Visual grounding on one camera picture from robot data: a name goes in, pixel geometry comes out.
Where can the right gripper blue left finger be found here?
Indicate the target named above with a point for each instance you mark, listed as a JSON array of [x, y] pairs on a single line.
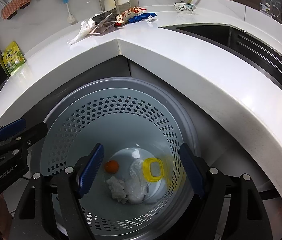
[[88, 167]]

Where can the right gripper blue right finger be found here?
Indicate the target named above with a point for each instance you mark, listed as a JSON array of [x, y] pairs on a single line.
[[194, 168]]

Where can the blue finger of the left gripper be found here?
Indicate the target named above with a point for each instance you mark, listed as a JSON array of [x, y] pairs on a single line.
[[28, 138], [12, 129]]

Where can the orange peel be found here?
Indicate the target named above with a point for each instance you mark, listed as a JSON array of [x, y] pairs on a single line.
[[111, 167]]

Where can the white tissue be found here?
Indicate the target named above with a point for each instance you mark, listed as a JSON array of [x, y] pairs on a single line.
[[117, 189]]

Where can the yellow plastic container lid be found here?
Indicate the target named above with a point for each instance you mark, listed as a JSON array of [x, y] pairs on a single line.
[[162, 169]]

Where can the clear plastic bag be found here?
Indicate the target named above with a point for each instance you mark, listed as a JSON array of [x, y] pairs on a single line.
[[136, 186]]

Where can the pink paper sheet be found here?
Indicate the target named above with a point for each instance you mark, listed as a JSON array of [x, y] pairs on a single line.
[[101, 28]]

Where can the black bag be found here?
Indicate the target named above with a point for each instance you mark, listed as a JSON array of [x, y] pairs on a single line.
[[107, 15]]

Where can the blue plastic wrapper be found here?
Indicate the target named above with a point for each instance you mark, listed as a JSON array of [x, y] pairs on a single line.
[[144, 16]]

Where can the red snack wrapper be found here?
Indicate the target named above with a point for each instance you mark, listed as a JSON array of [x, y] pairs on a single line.
[[124, 17]]

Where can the grey perforated trash bin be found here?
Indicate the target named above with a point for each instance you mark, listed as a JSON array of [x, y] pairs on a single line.
[[133, 120]]

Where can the black kitchen sink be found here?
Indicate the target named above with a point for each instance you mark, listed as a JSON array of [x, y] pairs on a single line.
[[239, 43]]

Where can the person left hand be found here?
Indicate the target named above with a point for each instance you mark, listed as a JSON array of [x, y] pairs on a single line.
[[5, 219]]

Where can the green yellow refill pouch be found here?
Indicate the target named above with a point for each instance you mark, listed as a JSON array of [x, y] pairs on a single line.
[[12, 58]]

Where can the orange zigzag cloth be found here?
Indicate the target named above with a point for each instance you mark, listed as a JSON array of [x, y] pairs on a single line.
[[12, 7]]

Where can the white bottle brush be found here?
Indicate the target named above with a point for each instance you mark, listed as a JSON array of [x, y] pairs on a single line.
[[70, 19]]

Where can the patterned ceramic bowl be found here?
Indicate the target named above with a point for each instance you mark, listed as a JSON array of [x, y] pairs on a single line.
[[185, 8]]

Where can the clear glass mug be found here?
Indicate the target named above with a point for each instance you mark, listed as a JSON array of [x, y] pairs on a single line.
[[268, 6]]

